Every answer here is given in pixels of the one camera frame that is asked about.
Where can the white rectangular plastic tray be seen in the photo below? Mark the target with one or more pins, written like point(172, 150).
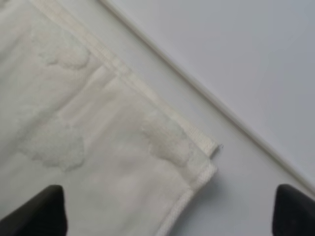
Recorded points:
point(253, 59)

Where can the cream white towel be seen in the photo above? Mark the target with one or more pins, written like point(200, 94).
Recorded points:
point(73, 114)

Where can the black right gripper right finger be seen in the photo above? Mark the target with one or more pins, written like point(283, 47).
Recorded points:
point(294, 213)

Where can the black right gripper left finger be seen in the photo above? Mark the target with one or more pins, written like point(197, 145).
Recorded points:
point(42, 215)

